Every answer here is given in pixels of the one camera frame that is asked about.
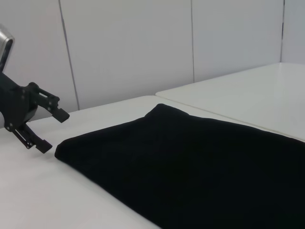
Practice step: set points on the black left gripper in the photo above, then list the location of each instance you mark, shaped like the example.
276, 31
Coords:
14, 105

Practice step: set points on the black shirt with FREE print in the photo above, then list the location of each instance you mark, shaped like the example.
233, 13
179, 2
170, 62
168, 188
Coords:
190, 167

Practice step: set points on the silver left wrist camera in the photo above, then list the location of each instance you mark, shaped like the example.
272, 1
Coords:
5, 47

